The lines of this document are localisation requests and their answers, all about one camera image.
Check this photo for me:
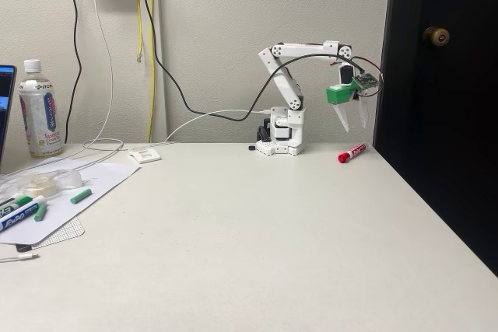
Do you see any red dry erase marker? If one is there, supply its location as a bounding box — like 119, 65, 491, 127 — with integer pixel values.
337, 142, 368, 165

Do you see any green marker cap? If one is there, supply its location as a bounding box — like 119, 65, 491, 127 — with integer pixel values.
69, 187, 93, 204
33, 202, 50, 222

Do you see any green dry erase marker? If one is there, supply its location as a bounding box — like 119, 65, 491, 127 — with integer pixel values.
0, 194, 34, 212

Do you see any blue dry erase marker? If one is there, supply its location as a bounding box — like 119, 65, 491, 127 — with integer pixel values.
0, 194, 48, 234

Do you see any black clamp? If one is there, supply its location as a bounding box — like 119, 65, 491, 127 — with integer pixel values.
256, 118, 273, 143

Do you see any dark door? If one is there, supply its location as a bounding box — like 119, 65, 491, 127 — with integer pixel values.
373, 0, 498, 277

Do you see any brass door knob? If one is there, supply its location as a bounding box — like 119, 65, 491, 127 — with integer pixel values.
423, 26, 451, 47

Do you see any white square plastic plate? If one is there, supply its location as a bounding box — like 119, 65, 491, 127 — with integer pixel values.
128, 146, 163, 164

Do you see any white paper sheet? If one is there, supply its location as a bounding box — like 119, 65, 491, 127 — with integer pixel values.
0, 160, 141, 246

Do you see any white mesh mat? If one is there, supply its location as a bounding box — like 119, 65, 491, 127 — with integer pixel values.
30, 217, 86, 248

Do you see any jasmine tea plastic bottle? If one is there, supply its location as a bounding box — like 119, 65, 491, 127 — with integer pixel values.
18, 58, 64, 159

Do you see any clear bag with tape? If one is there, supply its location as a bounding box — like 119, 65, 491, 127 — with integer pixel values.
0, 168, 85, 199

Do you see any laptop computer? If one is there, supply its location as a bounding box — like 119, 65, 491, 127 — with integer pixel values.
0, 65, 18, 173

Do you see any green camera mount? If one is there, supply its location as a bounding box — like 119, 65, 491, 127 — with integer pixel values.
325, 73, 381, 106

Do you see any red black servo wire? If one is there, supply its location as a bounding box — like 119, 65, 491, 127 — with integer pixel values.
330, 42, 385, 92

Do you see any black camera cable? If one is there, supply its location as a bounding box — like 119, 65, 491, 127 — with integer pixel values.
135, 0, 366, 122

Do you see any white robot usb cable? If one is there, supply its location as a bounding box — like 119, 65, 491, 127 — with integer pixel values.
7, 109, 270, 177

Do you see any white charger cable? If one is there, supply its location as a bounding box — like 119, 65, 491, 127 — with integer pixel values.
81, 0, 126, 153

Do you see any thin black cable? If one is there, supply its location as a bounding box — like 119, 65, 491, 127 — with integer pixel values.
64, 0, 82, 145

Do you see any white cable with plug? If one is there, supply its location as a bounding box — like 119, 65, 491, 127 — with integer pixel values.
0, 253, 40, 263

